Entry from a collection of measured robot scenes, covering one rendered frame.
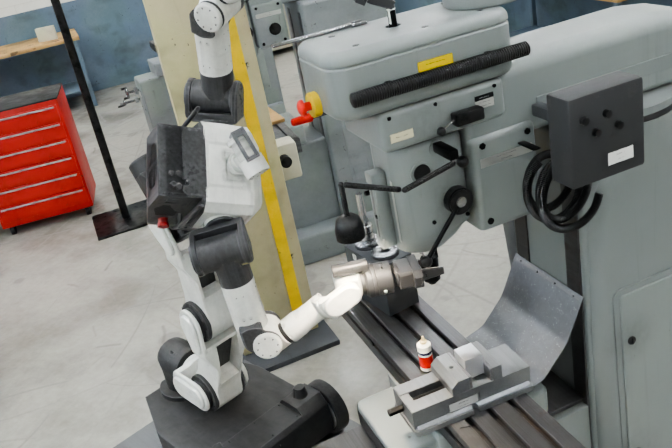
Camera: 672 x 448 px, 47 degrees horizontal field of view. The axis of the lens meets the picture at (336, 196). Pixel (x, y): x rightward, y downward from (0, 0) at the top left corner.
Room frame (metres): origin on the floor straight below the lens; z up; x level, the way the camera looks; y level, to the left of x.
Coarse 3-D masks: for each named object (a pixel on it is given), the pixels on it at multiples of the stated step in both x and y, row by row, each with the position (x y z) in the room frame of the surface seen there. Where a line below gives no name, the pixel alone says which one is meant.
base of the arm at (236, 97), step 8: (192, 80) 2.07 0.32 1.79; (184, 88) 2.06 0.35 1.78; (232, 88) 2.03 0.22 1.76; (240, 88) 2.06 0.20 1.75; (184, 96) 2.05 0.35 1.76; (232, 96) 2.02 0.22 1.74; (240, 96) 2.06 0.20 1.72; (184, 104) 2.06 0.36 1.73; (232, 104) 2.02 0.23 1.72; (240, 104) 2.06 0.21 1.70; (200, 112) 2.04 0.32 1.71; (208, 112) 2.04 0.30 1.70; (216, 112) 2.04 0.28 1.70; (232, 112) 2.01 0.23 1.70; (240, 112) 2.06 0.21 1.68; (192, 120) 2.03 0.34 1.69; (200, 120) 2.03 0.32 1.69; (224, 120) 2.02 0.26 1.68; (232, 120) 2.01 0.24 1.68
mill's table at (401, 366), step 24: (360, 312) 2.15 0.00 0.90; (408, 312) 2.09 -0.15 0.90; (432, 312) 2.07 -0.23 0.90; (360, 336) 2.12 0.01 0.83; (384, 336) 1.99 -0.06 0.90; (408, 336) 1.96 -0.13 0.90; (432, 336) 1.94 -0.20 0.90; (456, 336) 1.92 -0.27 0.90; (384, 360) 1.94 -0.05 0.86; (408, 360) 1.85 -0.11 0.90; (504, 408) 1.57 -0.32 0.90; (528, 408) 1.55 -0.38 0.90; (456, 432) 1.52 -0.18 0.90; (480, 432) 1.52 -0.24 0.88; (504, 432) 1.48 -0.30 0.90; (528, 432) 1.46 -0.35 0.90; (552, 432) 1.45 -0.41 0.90
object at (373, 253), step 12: (348, 252) 2.26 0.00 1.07; (360, 252) 2.21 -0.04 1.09; (372, 252) 2.17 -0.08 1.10; (384, 252) 2.18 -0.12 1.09; (396, 252) 2.14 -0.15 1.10; (408, 252) 2.15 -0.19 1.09; (396, 288) 2.11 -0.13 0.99; (408, 288) 2.13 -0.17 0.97; (372, 300) 2.17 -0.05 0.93; (384, 300) 2.10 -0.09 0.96; (396, 300) 2.10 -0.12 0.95; (408, 300) 2.12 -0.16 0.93; (384, 312) 2.12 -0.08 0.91; (396, 312) 2.10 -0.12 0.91
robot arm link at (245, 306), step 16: (240, 288) 1.73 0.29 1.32; (256, 288) 1.77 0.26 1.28; (240, 304) 1.73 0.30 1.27; (256, 304) 1.74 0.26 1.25; (240, 320) 1.73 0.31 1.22; (256, 320) 1.73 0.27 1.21; (240, 336) 1.74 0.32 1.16; (256, 336) 1.72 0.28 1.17; (272, 336) 1.71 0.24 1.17; (256, 352) 1.71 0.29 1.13; (272, 352) 1.71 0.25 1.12
